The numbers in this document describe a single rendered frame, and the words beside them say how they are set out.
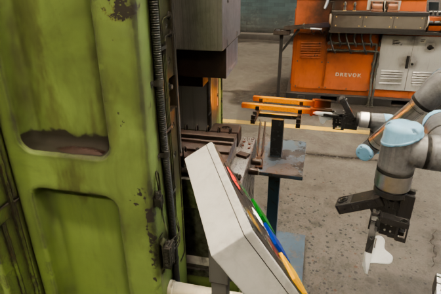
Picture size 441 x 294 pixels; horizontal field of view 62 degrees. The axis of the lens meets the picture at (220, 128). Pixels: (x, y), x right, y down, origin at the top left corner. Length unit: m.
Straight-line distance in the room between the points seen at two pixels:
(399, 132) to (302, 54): 3.96
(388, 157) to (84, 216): 0.89
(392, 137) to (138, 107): 0.57
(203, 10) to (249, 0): 7.74
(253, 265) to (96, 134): 0.60
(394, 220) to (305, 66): 3.95
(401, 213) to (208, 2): 0.72
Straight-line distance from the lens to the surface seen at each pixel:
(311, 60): 4.75
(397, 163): 0.85
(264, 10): 8.78
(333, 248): 2.47
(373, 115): 1.84
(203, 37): 1.08
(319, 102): 1.95
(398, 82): 4.93
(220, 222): 0.66
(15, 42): 1.11
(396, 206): 0.93
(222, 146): 1.33
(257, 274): 0.68
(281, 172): 1.80
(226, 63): 1.14
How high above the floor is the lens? 1.59
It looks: 24 degrees down
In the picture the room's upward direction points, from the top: straight up
